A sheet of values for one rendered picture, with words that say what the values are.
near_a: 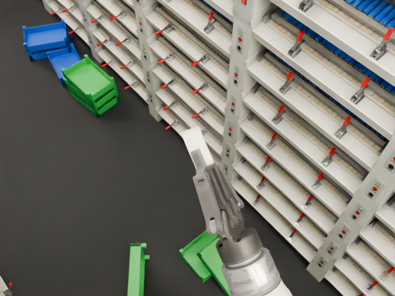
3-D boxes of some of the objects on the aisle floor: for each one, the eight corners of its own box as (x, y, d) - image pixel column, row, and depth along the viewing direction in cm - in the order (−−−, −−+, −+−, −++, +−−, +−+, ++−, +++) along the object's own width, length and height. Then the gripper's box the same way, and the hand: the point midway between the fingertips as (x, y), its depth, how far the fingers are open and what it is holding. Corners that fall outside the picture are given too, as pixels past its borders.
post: (230, 193, 262) (268, -96, 119) (219, 182, 266) (244, -109, 123) (253, 174, 269) (317, -120, 127) (243, 164, 273) (293, -132, 131)
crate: (203, 283, 232) (203, 279, 226) (178, 255, 241) (178, 250, 234) (244, 248, 243) (245, 242, 236) (219, 222, 252) (220, 217, 245)
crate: (257, 275, 235) (263, 275, 227) (230, 300, 228) (235, 301, 220) (224, 230, 236) (228, 229, 229) (196, 254, 229) (200, 253, 222)
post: (319, 282, 233) (511, 40, 90) (305, 269, 237) (470, 17, 94) (343, 258, 240) (556, -1, 97) (330, 246, 244) (516, -21, 101)
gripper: (271, 236, 80) (221, 115, 78) (253, 269, 68) (193, 127, 67) (236, 246, 83) (186, 130, 82) (211, 279, 71) (153, 144, 70)
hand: (197, 148), depth 74 cm, fingers closed
